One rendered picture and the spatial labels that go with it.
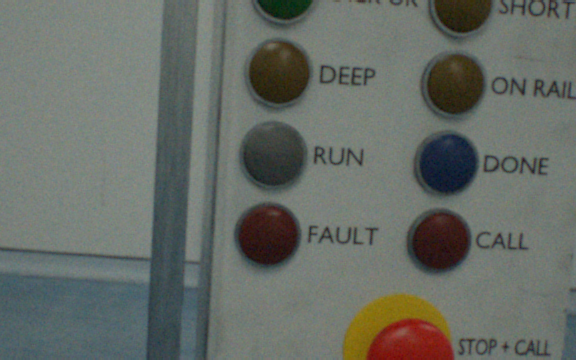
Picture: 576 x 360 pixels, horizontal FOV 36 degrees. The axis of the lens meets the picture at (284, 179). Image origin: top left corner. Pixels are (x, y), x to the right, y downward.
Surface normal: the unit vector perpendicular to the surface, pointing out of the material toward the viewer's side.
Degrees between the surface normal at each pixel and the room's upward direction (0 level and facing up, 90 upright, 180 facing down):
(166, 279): 90
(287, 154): 89
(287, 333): 90
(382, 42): 90
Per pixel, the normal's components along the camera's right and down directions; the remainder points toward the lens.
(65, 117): -0.02, 0.14
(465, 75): 0.19, 0.11
